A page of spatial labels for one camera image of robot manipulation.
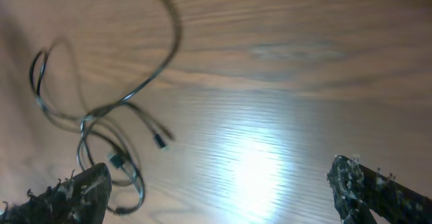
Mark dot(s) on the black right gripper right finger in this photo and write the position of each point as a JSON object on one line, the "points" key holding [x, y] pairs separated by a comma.
{"points": [[359, 191]]}

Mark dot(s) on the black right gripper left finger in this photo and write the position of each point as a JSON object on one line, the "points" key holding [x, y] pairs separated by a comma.
{"points": [[83, 198]]}

